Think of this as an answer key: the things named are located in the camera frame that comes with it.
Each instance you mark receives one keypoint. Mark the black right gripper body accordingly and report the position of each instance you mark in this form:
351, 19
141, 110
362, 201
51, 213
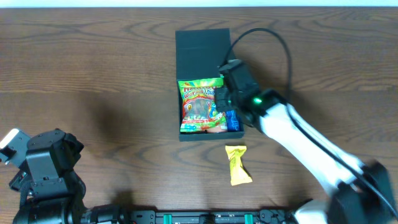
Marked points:
226, 101

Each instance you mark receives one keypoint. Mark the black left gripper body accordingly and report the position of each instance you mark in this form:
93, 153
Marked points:
18, 179

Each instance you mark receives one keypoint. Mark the blue Oreo cookie pack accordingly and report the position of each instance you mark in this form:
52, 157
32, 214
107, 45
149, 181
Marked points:
232, 121

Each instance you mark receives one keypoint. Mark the green Haribo gummy bag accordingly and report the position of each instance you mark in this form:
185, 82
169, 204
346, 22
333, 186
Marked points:
199, 111

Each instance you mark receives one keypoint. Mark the yellow candy wrapper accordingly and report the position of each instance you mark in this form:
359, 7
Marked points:
237, 172

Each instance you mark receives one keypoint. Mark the black gift box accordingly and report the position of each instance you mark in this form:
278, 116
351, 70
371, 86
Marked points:
198, 55

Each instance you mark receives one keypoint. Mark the red Pringles can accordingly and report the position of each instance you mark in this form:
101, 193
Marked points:
218, 129

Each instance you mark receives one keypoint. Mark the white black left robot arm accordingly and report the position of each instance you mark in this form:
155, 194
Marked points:
50, 190

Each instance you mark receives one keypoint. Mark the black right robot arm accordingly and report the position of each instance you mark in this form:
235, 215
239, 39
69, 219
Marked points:
358, 193

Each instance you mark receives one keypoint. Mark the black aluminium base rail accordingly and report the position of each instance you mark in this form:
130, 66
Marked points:
202, 217

